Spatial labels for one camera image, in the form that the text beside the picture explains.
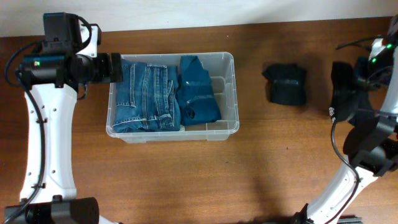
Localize large black cloth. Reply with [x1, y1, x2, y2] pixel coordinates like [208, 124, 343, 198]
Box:
[329, 61, 374, 126]

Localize dark blue jeans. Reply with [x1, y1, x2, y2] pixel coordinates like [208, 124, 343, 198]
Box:
[113, 59, 181, 133]

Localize small black cloth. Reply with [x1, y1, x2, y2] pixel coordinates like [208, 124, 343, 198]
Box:
[262, 63, 307, 106]

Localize blue cloth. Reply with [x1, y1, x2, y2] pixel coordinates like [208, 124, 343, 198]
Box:
[177, 55, 221, 126]

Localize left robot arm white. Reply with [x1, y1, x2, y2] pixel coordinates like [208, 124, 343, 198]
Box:
[4, 12, 123, 223]

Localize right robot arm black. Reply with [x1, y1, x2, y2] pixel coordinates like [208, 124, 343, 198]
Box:
[289, 16, 397, 223]

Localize clear plastic storage bin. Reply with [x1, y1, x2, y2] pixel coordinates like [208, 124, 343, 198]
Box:
[106, 52, 239, 144]

